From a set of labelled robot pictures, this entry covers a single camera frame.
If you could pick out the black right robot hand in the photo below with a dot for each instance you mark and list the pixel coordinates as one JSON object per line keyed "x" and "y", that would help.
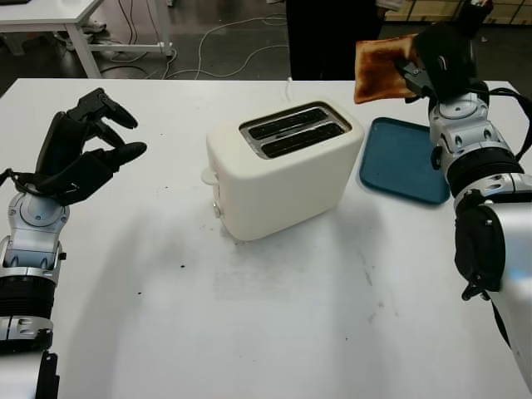
{"x": 449, "y": 58}

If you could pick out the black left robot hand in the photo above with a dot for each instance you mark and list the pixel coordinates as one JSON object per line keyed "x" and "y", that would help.
{"x": 60, "y": 145}

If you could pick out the toast slice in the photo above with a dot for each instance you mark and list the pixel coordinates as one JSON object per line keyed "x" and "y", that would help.
{"x": 380, "y": 68}

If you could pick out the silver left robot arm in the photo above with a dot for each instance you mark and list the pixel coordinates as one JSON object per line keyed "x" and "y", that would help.
{"x": 35, "y": 228}

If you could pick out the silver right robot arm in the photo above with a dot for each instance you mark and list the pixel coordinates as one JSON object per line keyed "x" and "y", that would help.
{"x": 478, "y": 166}

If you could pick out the person in black clothes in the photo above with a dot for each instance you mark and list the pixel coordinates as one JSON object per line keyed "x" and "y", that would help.
{"x": 332, "y": 41}

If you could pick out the cream two-slot toaster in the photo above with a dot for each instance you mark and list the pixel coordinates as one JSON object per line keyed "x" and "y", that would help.
{"x": 287, "y": 187}

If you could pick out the black trash bin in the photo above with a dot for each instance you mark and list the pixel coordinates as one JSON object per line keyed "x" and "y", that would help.
{"x": 478, "y": 16}

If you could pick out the stacked wooden crates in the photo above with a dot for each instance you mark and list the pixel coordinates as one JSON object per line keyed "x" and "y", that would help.
{"x": 424, "y": 10}
{"x": 509, "y": 11}

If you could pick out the grey plastic stool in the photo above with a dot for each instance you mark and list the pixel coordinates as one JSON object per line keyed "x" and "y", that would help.
{"x": 11, "y": 45}

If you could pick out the blue plastic tray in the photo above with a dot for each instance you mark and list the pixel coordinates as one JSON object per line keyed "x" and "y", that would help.
{"x": 399, "y": 166}

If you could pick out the white sneaker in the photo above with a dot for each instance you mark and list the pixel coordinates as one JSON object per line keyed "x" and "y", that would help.
{"x": 95, "y": 26}

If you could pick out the white desk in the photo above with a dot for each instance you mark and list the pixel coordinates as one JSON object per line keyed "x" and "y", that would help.
{"x": 62, "y": 14}

